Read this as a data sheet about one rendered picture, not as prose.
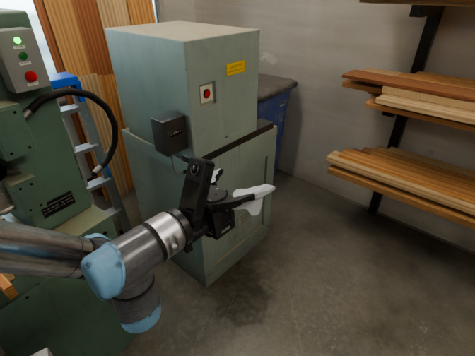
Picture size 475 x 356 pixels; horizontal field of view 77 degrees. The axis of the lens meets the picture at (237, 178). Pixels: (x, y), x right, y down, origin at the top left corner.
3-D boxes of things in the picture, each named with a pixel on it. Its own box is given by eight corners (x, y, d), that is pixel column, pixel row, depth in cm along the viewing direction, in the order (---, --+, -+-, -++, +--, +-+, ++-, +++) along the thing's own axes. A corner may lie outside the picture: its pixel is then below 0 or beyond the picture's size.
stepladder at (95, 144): (93, 245, 217) (25, 78, 160) (125, 227, 233) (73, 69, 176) (104, 255, 207) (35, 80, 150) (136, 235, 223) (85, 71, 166)
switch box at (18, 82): (7, 90, 88) (-19, 30, 79) (42, 82, 95) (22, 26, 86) (17, 94, 85) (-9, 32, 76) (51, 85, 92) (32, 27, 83)
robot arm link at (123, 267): (86, 286, 48) (71, 249, 44) (145, 249, 55) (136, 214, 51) (110, 317, 44) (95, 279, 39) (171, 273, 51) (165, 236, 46)
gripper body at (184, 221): (213, 212, 65) (168, 242, 58) (207, 179, 61) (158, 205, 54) (239, 225, 61) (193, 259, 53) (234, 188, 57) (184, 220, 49)
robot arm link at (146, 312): (139, 282, 62) (128, 244, 56) (172, 316, 56) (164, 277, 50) (103, 307, 57) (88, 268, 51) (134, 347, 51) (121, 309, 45)
